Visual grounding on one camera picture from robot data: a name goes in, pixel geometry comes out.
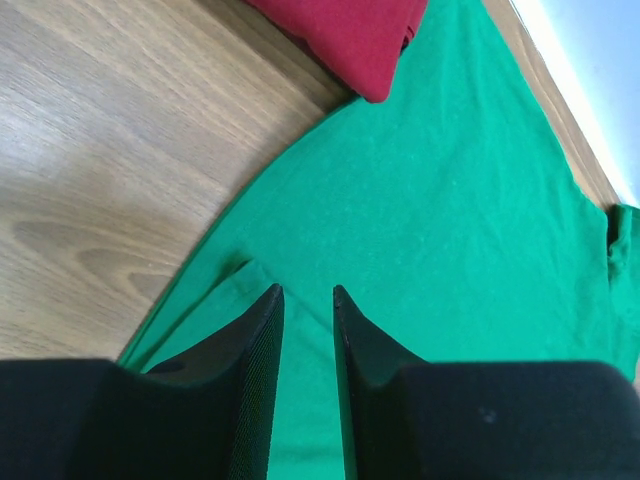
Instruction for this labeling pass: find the folded red t-shirt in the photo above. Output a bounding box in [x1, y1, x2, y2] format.
[249, 0, 428, 103]

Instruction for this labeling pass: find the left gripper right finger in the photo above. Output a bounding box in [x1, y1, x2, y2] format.
[333, 286, 639, 479]

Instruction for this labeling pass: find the green t-shirt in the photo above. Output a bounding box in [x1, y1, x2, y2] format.
[121, 1, 639, 479]

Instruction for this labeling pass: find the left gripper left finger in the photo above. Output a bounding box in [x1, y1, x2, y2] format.
[1, 285, 284, 479]

